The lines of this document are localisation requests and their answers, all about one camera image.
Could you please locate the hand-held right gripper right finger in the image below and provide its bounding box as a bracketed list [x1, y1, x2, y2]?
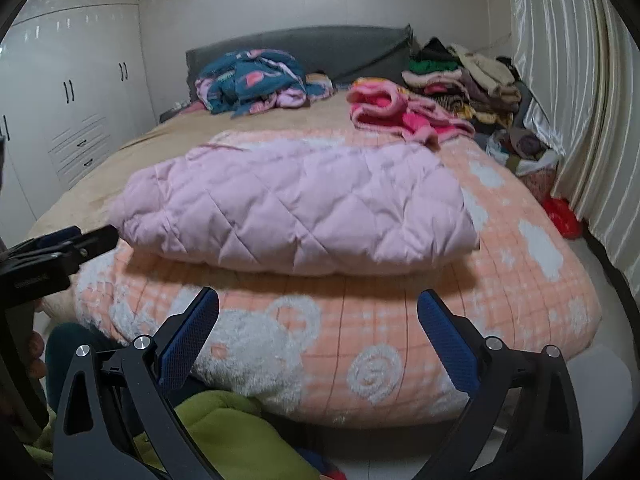
[416, 287, 583, 480]

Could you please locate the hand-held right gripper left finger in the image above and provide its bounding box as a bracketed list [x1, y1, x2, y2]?
[50, 286, 223, 480]

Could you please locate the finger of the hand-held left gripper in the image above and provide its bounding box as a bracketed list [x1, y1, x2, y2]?
[62, 224, 120, 275]
[7, 227, 82, 261]

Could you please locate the pink quilted jacket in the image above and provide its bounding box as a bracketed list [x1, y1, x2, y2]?
[107, 137, 481, 277]

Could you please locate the bag of assorted clothes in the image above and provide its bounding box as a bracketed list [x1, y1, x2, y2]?
[485, 127, 561, 176]

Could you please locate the pile of folded clothes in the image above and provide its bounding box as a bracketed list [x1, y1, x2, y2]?
[402, 36, 523, 128]

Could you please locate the person's left hand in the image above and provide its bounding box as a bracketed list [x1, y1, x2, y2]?
[26, 330, 48, 383]

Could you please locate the orange plaid fleece blanket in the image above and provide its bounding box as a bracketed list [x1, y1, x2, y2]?
[72, 127, 603, 428]

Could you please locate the yellow-green fleece garment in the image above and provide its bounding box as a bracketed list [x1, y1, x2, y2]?
[35, 390, 321, 480]

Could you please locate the tan bed sheet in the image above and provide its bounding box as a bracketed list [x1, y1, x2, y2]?
[25, 95, 361, 241]

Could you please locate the white wardrobe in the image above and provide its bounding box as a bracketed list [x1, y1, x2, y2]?
[0, 0, 156, 231]

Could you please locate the red plastic bag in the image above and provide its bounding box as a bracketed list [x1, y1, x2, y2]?
[542, 196, 583, 238]

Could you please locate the blue and red cloth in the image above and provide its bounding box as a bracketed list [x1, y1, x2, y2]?
[300, 447, 346, 480]

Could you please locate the pink patterned storage box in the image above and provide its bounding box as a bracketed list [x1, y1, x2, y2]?
[520, 167, 558, 201]

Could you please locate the teal flamingo print garment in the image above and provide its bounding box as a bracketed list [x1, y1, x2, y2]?
[195, 49, 336, 115]

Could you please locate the hot pink fleece garment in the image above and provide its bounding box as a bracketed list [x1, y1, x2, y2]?
[347, 77, 476, 150]

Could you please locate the white satin curtain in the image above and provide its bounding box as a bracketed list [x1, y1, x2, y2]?
[510, 0, 640, 271]

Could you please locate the grey padded headboard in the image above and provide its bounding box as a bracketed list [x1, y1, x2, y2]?
[185, 24, 415, 106]

